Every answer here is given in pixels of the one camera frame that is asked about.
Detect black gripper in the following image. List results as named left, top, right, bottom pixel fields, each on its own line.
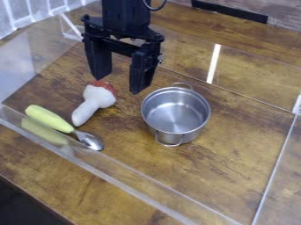
left=81, top=14, right=164, bottom=94

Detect green handled metal spoon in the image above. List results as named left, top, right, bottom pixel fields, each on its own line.
left=24, top=105, right=103, bottom=151

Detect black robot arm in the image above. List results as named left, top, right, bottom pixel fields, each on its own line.
left=81, top=0, right=164, bottom=94

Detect white red toy mushroom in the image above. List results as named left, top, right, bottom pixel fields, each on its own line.
left=72, top=80, right=118, bottom=127

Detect small steel pot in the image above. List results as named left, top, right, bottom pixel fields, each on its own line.
left=140, top=83, right=210, bottom=147

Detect black baseboard strip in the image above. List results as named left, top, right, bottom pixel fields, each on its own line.
left=190, top=0, right=267, bottom=24

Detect clear acrylic enclosure wall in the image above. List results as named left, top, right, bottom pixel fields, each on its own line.
left=0, top=12, right=301, bottom=225

